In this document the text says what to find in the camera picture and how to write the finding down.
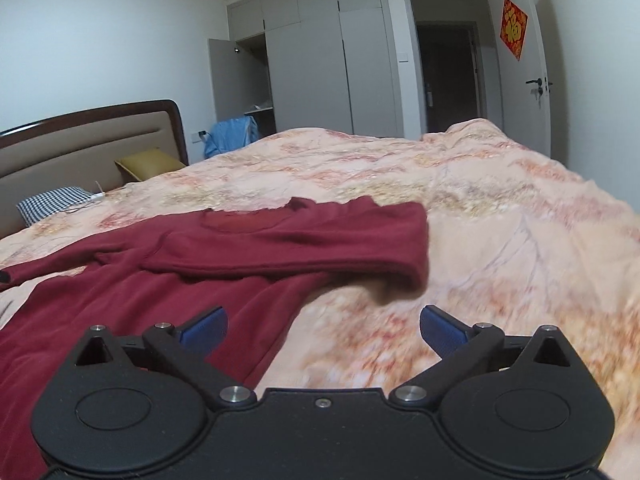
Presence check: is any white charger cable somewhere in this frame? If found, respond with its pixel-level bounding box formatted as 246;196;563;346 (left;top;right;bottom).
65;180;107;211

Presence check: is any white room door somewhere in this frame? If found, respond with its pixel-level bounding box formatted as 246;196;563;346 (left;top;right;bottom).
487;0;553;161

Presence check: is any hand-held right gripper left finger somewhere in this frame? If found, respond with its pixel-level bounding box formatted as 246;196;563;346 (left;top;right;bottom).
75;306;257;411

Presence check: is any grey wardrobe door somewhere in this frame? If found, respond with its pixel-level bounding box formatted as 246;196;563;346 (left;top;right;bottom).
209;38;246;126

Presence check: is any checkered pillow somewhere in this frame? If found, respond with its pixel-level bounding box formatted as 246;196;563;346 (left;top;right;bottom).
16;186;96;225

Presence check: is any beige bed headboard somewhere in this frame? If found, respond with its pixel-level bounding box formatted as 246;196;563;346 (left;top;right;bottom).
0;99;190;238

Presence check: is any yellow pillow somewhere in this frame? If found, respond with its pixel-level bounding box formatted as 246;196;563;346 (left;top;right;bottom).
115;148;187;183

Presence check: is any floral peach blanket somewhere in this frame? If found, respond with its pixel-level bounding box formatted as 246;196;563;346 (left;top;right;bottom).
0;119;640;461

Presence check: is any dark red sweater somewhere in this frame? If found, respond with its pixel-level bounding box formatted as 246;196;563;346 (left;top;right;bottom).
0;197;430;466

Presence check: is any blue garment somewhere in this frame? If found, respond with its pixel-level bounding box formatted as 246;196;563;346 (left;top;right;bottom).
202;116;261;160

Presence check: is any red wall poster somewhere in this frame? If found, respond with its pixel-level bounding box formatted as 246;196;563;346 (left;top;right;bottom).
500;0;529;62

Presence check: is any grey wardrobe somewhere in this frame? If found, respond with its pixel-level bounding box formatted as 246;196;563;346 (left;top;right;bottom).
209;0;407;138

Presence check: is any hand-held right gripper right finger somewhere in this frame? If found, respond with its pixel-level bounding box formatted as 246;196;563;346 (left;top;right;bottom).
389;305;576;409

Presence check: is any dark hallway door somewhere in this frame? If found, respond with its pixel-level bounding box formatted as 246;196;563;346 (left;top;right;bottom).
417;21;483;133

